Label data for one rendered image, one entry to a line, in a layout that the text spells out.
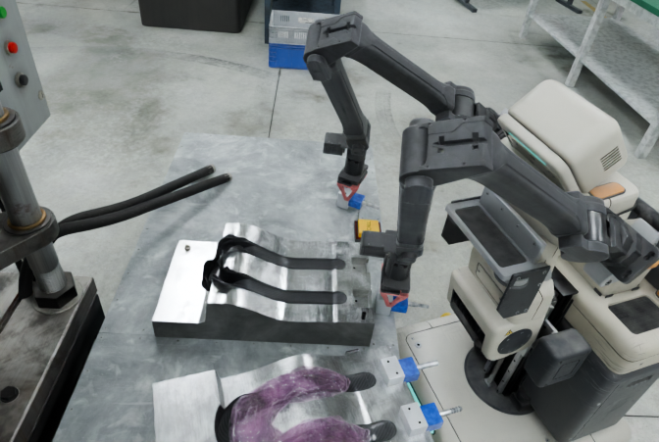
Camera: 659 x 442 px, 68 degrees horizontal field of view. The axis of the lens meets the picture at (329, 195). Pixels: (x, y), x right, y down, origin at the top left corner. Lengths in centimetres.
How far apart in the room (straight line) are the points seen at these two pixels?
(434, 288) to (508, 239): 129
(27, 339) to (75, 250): 138
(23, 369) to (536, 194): 109
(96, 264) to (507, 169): 216
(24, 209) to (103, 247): 150
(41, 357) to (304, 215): 76
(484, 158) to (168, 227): 104
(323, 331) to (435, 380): 75
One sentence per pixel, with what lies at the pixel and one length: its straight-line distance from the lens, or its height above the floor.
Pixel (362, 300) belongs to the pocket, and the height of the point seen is 86.
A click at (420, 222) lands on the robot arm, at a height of 122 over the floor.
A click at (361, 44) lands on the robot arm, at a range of 102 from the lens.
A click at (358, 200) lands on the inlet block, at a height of 84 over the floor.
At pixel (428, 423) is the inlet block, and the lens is 108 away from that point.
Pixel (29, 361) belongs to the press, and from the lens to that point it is 132.
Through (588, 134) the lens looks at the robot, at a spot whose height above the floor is 136.
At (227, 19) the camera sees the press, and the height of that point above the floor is 13.
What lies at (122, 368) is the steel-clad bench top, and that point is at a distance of 122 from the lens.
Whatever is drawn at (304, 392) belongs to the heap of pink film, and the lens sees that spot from 102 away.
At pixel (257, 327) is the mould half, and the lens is 117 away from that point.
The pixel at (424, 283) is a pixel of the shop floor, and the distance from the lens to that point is 249.
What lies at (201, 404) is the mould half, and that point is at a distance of 102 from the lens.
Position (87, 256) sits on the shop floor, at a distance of 265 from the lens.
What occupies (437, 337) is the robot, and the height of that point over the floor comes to 28.
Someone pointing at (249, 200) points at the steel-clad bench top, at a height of 80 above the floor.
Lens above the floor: 180
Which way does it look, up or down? 39 degrees down
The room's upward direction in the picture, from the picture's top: 6 degrees clockwise
